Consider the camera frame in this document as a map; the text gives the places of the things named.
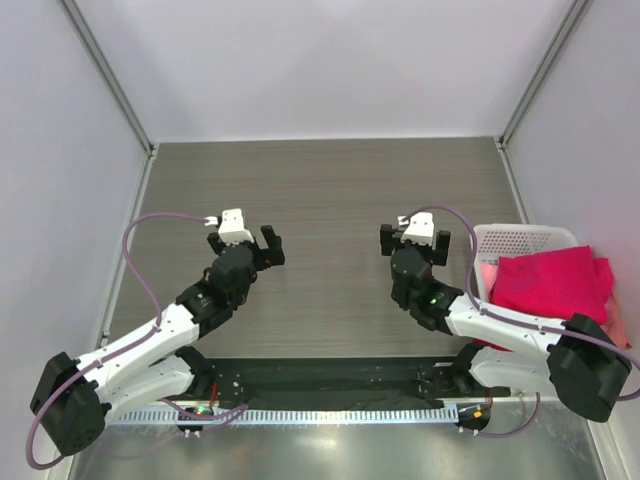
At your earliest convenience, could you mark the magenta t shirt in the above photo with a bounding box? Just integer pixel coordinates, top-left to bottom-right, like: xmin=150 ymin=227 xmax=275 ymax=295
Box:
xmin=489 ymin=246 xmax=615 ymax=325
xmin=472 ymin=339 xmax=510 ymax=352

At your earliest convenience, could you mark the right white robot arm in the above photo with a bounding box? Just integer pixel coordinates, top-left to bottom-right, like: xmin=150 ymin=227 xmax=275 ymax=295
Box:
xmin=380 ymin=221 xmax=632 ymax=423

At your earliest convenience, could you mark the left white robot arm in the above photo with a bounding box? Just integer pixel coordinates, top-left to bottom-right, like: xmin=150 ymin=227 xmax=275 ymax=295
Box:
xmin=26 ymin=214 xmax=285 ymax=469

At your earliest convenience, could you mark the white plastic laundry basket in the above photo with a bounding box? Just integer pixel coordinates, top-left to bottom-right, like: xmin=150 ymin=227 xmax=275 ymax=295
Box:
xmin=473 ymin=223 xmax=579 ymax=301

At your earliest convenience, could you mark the salmon pink t shirt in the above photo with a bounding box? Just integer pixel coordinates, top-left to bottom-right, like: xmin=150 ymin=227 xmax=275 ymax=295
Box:
xmin=601 ymin=292 xmax=632 ymax=350

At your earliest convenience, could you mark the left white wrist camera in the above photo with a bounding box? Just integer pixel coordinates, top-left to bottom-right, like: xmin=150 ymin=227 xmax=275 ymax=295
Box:
xmin=205 ymin=208 xmax=254 ymax=245

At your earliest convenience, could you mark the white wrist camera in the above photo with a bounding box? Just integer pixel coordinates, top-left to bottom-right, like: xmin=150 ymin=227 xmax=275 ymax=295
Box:
xmin=205 ymin=208 xmax=254 ymax=245
xmin=398 ymin=212 xmax=435 ymax=247

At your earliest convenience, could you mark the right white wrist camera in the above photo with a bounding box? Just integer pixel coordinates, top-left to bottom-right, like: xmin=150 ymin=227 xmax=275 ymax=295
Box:
xmin=398 ymin=212 xmax=435 ymax=247

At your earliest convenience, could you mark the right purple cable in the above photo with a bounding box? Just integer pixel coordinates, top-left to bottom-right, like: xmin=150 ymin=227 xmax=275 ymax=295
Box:
xmin=407 ymin=202 xmax=637 ymax=439

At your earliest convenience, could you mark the purple cable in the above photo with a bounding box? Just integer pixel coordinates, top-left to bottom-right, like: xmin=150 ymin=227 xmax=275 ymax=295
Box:
xmin=24 ymin=211 xmax=250 ymax=471
xmin=407 ymin=202 xmax=637 ymax=439

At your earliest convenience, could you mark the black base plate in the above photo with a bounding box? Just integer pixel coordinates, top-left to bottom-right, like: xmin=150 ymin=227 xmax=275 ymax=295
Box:
xmin=209 ymin=356 xmax=510 ymax=411

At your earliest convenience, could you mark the white slotted cable duct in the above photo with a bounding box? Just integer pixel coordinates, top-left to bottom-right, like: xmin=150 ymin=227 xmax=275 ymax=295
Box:
xmin=113 ymin=404 xmax=459 ymax=428

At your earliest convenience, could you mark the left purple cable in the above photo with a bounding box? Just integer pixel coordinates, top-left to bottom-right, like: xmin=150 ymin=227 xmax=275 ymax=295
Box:
xmin=24 ymin=211 xmax=250 ymax=471

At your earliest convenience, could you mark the left aluminium frame post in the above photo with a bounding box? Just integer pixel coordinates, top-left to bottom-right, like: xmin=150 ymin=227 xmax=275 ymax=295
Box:
xmin=59 ymin=0 xmax=154 ymax=156

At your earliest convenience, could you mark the aluminium frame post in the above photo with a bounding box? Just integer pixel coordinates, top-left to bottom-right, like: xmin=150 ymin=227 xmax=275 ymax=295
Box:
xmin=59 ymin=0 xmax=154 ymax=156
xmin=496 ymin=0 xmax=592 ymax=151

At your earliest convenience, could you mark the right aluminium frame post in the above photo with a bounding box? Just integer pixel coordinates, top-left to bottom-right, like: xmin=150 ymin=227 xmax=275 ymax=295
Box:
xmin=496 ymin=0 xmax=592 ymax=151

